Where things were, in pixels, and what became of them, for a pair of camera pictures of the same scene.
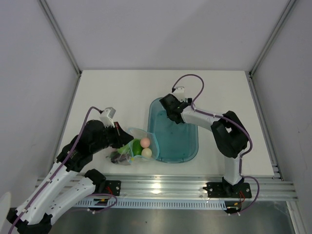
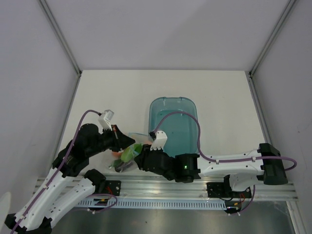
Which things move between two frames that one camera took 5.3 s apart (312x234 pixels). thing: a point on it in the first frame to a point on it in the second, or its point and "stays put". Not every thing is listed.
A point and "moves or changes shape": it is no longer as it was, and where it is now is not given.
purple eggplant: [116, 158] to [119, 168]
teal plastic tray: [178, 143] stays put
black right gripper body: [168, 115] to [146, 152]
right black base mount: [241, 190] stays put
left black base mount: [113, 187] stays put
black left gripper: [123, 138] stays put
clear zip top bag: [144, 145] moves or changes shape
